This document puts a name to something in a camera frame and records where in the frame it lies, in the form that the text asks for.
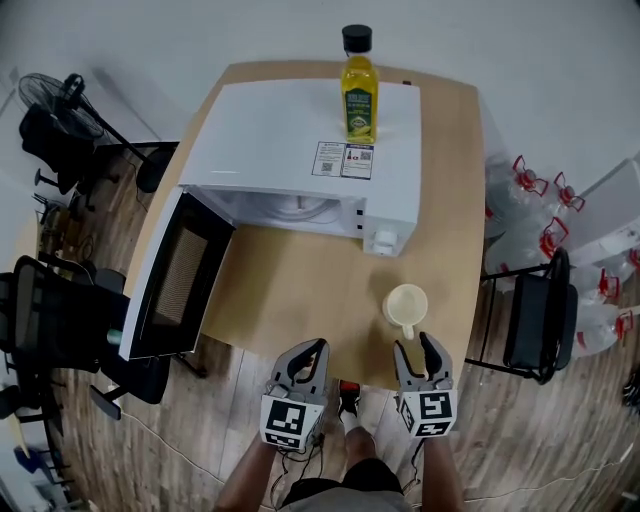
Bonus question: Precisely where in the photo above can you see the black and red shoe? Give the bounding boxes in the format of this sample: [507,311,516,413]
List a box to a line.
[337,378,364,427]

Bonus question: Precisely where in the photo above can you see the white floor cable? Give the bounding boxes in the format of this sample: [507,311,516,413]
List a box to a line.
[118,410,229,485]

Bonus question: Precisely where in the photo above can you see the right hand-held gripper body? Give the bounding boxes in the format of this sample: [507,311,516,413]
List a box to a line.
[394,372,459,440]

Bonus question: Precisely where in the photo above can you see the person's right forearm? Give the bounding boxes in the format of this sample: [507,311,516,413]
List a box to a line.
[418,435,465,512]

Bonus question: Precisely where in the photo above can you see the black shorts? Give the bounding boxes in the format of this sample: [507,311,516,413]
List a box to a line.
[278,457,407,512]

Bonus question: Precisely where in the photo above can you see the pile of clear water jugs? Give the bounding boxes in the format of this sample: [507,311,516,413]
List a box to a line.
[482,153,640,362]

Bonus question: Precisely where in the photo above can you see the black mesh office chair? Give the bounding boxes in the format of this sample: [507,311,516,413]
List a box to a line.
[0,253,172,422]

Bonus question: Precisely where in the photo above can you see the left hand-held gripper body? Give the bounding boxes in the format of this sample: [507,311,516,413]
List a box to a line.
[259,375,329,454]

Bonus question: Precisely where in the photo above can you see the black standing fan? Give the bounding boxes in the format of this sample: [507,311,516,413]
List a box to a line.
[17,72,174,194]

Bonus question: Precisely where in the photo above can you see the yellow oil bottle black cap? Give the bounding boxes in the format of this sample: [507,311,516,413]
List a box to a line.
[341,24,380,146]

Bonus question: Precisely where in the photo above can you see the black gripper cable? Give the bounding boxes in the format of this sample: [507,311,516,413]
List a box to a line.
[272,432,327,506]

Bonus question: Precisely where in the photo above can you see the person's left forearm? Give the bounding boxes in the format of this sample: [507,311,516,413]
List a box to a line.
[214,433,282,512]

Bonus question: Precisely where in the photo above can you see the cream cup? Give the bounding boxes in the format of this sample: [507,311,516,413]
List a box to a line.
[382,283,430,342]

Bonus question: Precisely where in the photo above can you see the black metal frame chair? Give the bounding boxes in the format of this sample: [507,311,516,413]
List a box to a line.
[464,246,581,386]

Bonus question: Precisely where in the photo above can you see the white microwave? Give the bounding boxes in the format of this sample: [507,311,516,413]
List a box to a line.
[118,79,422,362]

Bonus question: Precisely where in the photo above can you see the person's leg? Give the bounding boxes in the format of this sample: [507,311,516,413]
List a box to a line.
[344,425,377,482]

